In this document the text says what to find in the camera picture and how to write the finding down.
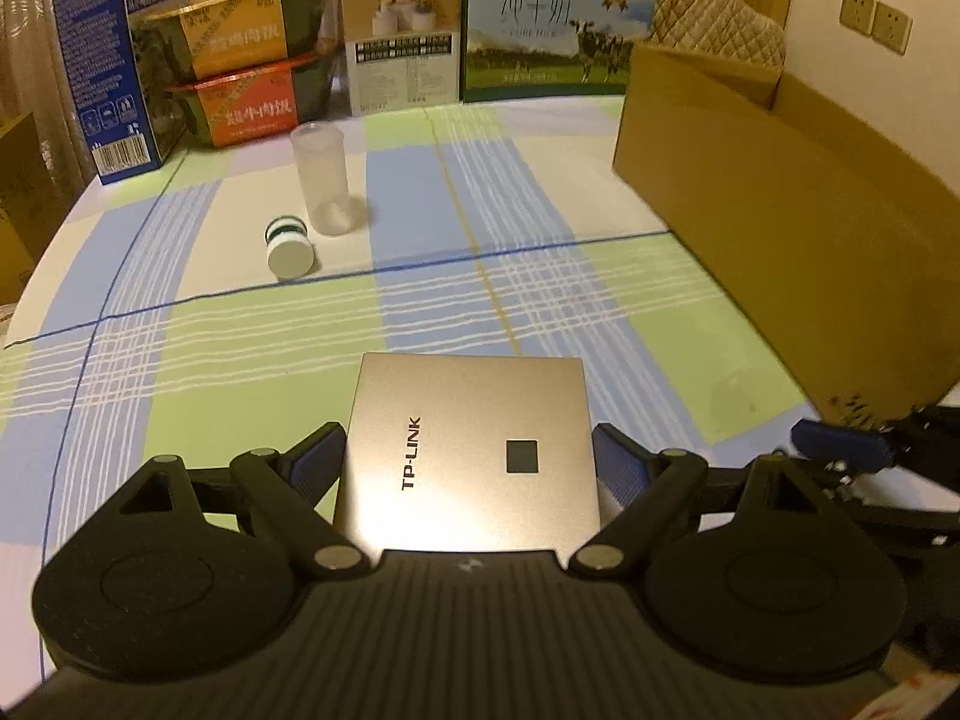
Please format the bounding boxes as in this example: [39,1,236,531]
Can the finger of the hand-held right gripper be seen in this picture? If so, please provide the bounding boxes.
[806,461,960,541]
[791,403,960,470]

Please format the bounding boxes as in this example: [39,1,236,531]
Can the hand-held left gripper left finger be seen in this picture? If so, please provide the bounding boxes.
[112,420,376,575]

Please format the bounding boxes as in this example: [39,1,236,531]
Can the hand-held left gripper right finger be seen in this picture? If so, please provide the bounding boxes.
[566,424,826,575]

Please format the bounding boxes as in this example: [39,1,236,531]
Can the large cardboard box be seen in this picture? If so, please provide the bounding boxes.
[611,41,960,428]

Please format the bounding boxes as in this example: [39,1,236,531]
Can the small white bottle green stripes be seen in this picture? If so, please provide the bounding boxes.
[265,215,320,279]

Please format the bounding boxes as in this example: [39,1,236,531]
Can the translucent plastic cup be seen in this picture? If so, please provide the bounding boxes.
[290,121,363,236]

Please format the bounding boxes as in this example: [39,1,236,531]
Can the orange instant meal bowl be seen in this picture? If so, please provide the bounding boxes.
[163,52,340,152]

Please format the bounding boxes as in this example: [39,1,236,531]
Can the brown cardboard carton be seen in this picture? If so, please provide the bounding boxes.
[0,111,55,302]

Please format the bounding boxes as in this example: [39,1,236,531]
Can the white product box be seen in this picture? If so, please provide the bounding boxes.
[331,0,461,118]

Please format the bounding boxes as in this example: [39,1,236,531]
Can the quilted beige cover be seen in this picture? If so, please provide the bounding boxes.
[647,0,788,70]

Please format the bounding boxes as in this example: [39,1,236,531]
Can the yellow instant meal bowl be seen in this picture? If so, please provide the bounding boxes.
[130,0,336,85]

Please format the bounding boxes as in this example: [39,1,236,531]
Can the green meadow milk box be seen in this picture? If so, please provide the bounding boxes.
[458,0,662,105]

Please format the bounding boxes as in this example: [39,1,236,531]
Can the blue milk carton box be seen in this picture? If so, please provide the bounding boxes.
[50,0,190,187]

